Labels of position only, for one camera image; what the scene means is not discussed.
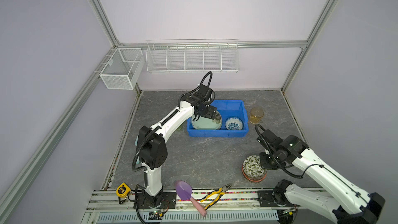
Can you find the mint green plate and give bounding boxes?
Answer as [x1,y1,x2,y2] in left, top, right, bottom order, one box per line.
[191,111,222,130]

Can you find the olive leaf pattern bowl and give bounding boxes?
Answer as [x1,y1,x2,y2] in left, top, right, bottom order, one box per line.
[243,155,267,178]

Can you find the blue floral ceramic bowl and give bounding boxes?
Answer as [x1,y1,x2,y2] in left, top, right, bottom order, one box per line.
[225,116,244,131]

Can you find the red rimmed bowl underneath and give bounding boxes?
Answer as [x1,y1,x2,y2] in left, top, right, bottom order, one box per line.
[242,171,267,183]

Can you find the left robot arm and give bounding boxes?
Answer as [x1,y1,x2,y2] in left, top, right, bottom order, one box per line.
[132,71,217,207]

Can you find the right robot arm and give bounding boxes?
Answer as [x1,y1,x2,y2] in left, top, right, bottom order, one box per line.
[255,124,386,224]

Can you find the blue plastic bin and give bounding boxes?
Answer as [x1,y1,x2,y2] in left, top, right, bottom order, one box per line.
[187,100,249,138]

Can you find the amber glass cup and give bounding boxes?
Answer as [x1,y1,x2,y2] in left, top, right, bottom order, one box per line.
[249,107,264,124]

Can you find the yellow black pliers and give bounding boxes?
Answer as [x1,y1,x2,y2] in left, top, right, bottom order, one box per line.
[200,184,232,210]

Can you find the small white mesh basket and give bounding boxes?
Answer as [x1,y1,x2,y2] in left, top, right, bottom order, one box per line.
[100,48,145,90]

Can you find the yellow tape measure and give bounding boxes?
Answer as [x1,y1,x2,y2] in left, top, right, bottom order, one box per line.
[116,183,131,199]

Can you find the green circuit board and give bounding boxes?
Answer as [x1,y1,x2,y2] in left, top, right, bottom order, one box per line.
[148,211,163,220]

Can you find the long white wire basket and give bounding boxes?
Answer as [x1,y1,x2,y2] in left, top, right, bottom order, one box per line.
[146,39,240,73]

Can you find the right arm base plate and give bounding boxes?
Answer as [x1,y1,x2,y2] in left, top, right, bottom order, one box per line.
[258,190,293,207]

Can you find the purple scoop pink handle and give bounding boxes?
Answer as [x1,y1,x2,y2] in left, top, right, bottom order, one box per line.
[174,180,207,217]

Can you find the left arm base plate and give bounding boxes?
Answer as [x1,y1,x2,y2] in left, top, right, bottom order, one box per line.
[136,191,177,209]

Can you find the white vented cable duct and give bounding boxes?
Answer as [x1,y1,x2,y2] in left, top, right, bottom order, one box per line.
[96,210,279,224]

